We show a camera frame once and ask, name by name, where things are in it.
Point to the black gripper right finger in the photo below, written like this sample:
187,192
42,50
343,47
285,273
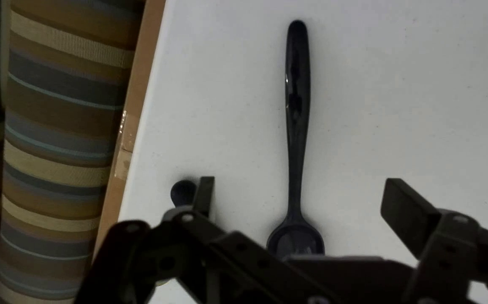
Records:
410,217

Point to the black plastic spoon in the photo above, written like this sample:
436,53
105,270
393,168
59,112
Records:
297,112

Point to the striped fabric sofa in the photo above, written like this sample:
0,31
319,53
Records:
57,141

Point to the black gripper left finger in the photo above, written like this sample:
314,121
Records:
203,197

